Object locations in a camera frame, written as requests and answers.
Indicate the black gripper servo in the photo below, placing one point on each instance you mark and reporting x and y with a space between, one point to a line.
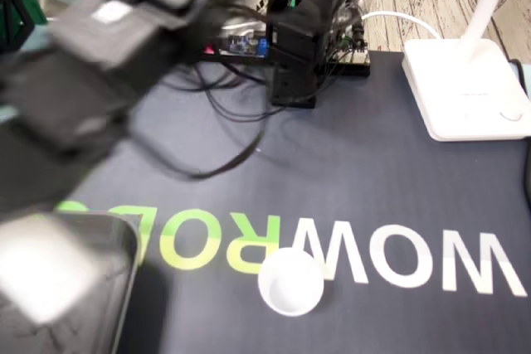
70 97

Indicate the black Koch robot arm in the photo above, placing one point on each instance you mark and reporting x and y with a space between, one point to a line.
298 18

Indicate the black plastic tray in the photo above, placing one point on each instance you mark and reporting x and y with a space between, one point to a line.
103 287

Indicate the green object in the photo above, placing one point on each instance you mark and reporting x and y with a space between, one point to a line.
35 10

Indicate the blue circuit board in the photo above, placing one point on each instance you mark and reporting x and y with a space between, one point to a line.
245 45

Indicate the white small bowl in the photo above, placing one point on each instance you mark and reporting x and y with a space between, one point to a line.
290 287

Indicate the dark grey WOWROBO mat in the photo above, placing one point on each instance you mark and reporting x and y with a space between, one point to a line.
332 171

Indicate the white desk lamp base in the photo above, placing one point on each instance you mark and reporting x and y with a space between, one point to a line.
456 93

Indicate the white desk lamp neck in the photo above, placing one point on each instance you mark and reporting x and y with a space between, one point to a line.
485 6

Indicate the black frame stand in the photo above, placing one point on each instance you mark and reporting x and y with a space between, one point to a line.
12 10

